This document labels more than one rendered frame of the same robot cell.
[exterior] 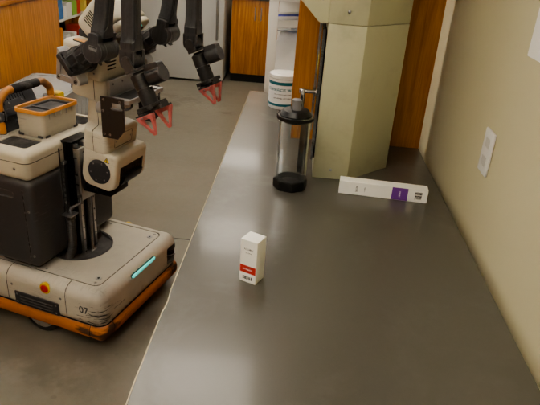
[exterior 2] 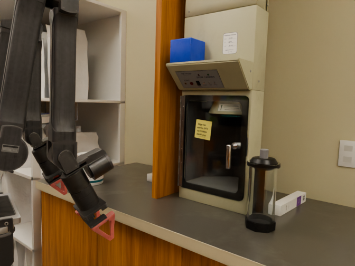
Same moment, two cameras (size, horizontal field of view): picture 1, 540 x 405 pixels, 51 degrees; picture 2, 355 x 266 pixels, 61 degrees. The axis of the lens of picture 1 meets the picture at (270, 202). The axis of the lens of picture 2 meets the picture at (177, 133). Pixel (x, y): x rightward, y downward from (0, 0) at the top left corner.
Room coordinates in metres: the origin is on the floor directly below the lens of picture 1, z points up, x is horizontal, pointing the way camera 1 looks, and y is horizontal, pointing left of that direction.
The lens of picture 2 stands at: (1.22, 0.92, 1.35)
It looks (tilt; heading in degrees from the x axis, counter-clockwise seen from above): 6 degrees down; 306
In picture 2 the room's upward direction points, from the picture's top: 2 degrees clockwise
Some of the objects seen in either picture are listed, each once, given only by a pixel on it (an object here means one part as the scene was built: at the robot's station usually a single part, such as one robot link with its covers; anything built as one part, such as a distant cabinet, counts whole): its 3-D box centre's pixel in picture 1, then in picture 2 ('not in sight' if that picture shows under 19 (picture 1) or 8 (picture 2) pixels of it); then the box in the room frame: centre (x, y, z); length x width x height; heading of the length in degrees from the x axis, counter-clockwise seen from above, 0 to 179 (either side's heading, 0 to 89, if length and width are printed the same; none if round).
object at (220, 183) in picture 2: (317, 87); (211, 145); (1.81, -0.12, 1.19); 0.30 x 0.01 x 0.40; 178
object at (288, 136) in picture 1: (292, 149); (261, 192); (1.57, -0.06, 1.06); 0.11 x 0.11 x 0.21
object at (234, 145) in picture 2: (306, 102); (231, 155); (1.71, -0.09, 1.17); 0.05 x 0.03 x 0.10; 88
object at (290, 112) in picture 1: (296, 110); (263, 158); (1.57, -0.06, 1.18); 0.09 x 0.09 x 0.07
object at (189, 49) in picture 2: not in sight; (187, 52); (1.91, -0.08, 1.56); 0.10 x 0.10 x 0.09; 88
